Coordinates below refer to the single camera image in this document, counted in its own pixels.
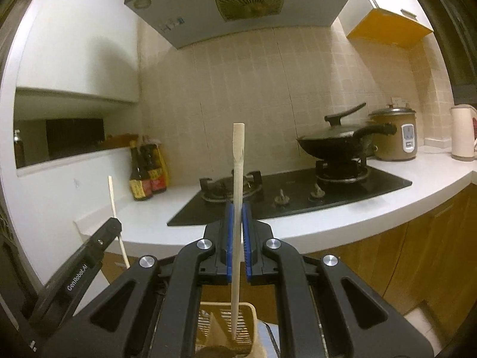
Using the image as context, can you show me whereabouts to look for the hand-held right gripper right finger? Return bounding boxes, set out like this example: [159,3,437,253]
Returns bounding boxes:
[241,201,436,358]

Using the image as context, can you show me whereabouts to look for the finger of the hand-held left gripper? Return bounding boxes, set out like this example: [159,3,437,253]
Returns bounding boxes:
[28,217,123,327]

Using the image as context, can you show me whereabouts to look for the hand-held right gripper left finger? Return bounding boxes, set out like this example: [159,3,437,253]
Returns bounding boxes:
[41,201,237,358]

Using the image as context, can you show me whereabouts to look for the wooden chopstick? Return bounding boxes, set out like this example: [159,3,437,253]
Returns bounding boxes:
[230,123,246,342]
[108,176,130,269]

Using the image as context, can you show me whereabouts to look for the yellow plastic utensil basket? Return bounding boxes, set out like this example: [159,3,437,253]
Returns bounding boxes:
[197,301,258,358]

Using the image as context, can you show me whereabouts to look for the black gas stove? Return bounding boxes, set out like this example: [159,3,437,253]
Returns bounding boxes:
[166,166,413,227]

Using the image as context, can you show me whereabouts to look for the slim dark sauce bottle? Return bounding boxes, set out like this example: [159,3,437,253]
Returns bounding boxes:
[129,141,148,201]

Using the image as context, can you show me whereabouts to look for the red label sauce bottle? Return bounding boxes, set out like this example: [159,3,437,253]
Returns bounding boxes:
[143,143,167,195]

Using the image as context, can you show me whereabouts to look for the yellow oil bottle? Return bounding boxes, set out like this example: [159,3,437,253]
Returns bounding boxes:
[154,143,171,188]

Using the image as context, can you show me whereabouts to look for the wooden tray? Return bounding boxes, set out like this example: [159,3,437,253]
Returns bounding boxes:
[97,134,140,150]

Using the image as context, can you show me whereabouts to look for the black box appliance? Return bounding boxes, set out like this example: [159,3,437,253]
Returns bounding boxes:
[46,118,105,159]

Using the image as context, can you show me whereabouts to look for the black wok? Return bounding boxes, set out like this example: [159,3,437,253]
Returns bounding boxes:
[297,123,397,163]

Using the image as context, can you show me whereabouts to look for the small dark bottle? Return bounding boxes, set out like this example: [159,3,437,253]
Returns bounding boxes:
[14,130,26,168]

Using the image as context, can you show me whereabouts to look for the black wok lid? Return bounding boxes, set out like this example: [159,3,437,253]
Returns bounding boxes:
[323,102,368,137]

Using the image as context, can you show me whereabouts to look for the white kitchen countertop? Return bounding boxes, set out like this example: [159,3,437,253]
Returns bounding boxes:
[75,145,477,258]

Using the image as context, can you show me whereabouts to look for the golden rice cooker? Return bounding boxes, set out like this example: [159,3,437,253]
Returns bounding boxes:
[367,106,417,162]

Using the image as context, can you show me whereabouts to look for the wooden base cabinet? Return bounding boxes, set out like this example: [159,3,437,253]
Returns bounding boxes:
[100,183,477,344]

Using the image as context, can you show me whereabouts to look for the grey range hood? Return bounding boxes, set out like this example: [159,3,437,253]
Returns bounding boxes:
[124,0,368,50]

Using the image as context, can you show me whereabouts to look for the pink electric kettle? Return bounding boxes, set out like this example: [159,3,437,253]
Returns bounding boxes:
[450,104,477,159]

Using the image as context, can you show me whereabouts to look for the white wall cabinet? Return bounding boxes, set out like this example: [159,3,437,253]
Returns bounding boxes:
[15,0,140,105]

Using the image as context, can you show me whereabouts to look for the yellow bottomed wall cabinet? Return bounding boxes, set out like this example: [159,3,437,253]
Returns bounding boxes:
[339,0,435,49]

